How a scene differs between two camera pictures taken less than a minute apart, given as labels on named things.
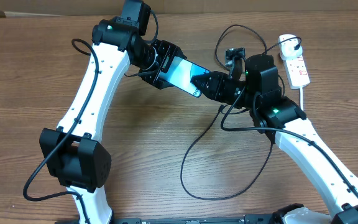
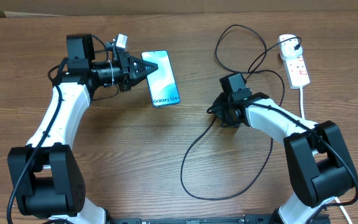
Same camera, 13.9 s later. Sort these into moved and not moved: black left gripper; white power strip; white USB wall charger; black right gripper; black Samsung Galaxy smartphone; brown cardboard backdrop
Moved: black left gripper; black right gripper; black Samsung Galaxy smartphone
Not moved: white USB wall charger; brown cardboard backdrop; white power strip
